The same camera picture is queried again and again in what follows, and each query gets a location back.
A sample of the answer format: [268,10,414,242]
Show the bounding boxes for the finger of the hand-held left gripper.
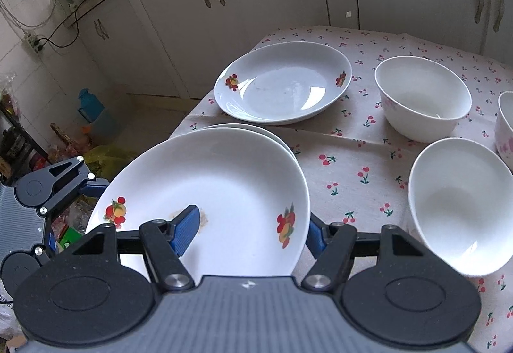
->
[38,155,110,216]

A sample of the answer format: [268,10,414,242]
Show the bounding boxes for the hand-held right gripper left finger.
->
[74,205,200,292]

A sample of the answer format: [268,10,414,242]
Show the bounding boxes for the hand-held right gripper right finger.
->
[301,212,431,293]

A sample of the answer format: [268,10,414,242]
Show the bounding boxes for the white plate fruit print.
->
[85,128,311,278]
[214,41,353,126]
[198,123,302,163]

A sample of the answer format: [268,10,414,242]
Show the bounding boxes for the white bowl pink floral print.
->
[374,56,473,144]
[494,91,513,173]
[408,137,513,278]

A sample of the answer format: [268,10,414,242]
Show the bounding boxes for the yellow plastic bag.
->
[85,145,138,178]

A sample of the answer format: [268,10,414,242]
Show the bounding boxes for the green box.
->
[59,227,84,254]

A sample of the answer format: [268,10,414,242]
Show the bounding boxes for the teal plastic jug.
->
[78,88,105,124]

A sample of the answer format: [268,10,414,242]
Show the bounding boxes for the cluttered storage rack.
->
[0,94,51,179]

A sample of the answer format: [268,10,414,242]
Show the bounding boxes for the cherry print tablecloth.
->
[166,25,513,353]

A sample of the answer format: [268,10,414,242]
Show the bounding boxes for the white power strip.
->
[25,33,46,54]

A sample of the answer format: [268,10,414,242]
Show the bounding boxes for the black power cable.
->
[37,0,88,50]

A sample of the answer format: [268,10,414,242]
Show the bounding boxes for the white cable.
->
[0,0,59,30]

